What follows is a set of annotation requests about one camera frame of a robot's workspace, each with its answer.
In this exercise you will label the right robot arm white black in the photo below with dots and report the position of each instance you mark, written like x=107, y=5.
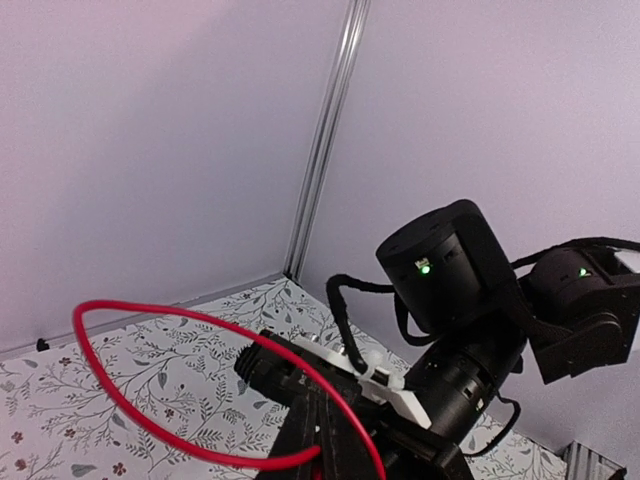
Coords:
x=577, y=309

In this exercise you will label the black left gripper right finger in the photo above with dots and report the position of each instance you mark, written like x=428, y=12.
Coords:
x=344, y=453

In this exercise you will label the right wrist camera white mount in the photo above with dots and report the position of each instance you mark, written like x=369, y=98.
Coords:
x=378, y=397

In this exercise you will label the floral patterned table mat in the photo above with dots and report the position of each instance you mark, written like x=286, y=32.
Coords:
x=57, y=422

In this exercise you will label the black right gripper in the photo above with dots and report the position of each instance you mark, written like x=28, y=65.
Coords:
x=455, y=294

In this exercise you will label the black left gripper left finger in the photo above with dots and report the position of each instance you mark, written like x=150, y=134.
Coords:
x=297, y=433

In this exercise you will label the right aluminium frame post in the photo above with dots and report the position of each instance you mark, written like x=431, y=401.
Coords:
x=325, y=131

